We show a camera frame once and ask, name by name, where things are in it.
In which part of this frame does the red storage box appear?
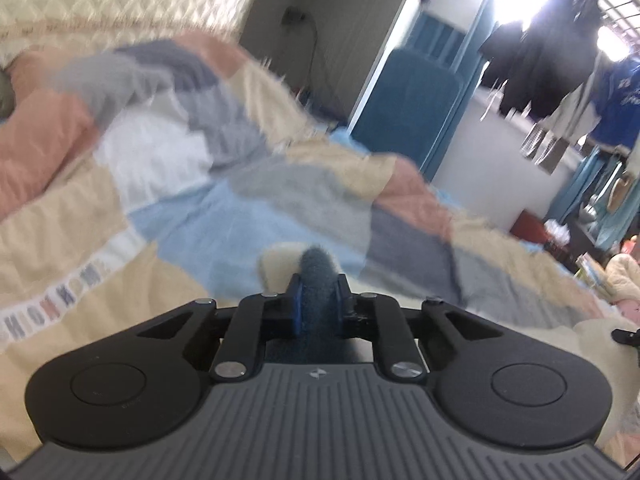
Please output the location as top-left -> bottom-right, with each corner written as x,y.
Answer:
510,209 -> 550,245

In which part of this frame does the cream quilted headboard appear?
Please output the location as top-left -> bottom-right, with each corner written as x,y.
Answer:
1,0 -> 254,64

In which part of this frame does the patchwork pastel bed quilt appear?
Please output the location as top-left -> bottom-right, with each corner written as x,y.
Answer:
0,29 -> 640,466

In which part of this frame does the black hanging garment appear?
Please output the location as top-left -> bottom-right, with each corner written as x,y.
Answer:
478,0 -> 602,119

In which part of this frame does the striped hanging cloth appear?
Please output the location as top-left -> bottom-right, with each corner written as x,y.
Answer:
520,126 -> 568,174

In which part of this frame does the blue hanging jersey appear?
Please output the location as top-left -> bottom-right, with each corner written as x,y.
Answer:
587,55 -> 639,157

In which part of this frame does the blue upholstered chair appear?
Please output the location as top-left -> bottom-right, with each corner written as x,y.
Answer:
352,48 -> 464,181

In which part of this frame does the cream blue striped fleece sweater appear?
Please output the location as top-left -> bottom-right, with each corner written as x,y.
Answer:
258,243 -> 372,364

